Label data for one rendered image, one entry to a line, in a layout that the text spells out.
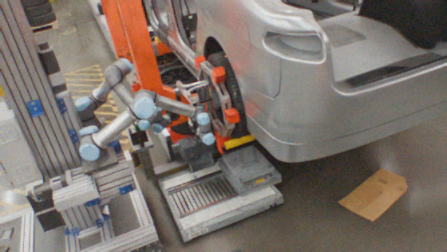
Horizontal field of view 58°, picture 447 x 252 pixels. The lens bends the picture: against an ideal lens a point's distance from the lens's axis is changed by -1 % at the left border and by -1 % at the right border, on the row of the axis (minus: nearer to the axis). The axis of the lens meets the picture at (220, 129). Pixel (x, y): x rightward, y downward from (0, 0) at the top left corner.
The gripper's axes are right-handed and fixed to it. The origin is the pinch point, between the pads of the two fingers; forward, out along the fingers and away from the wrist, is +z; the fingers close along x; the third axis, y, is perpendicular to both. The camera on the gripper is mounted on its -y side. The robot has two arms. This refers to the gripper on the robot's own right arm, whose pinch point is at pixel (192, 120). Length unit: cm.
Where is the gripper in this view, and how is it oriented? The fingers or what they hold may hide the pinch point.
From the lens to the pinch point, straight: 285.7
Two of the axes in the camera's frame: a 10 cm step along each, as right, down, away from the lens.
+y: -1.6, -8.6, -4.9
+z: -3.7, -4.1, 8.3
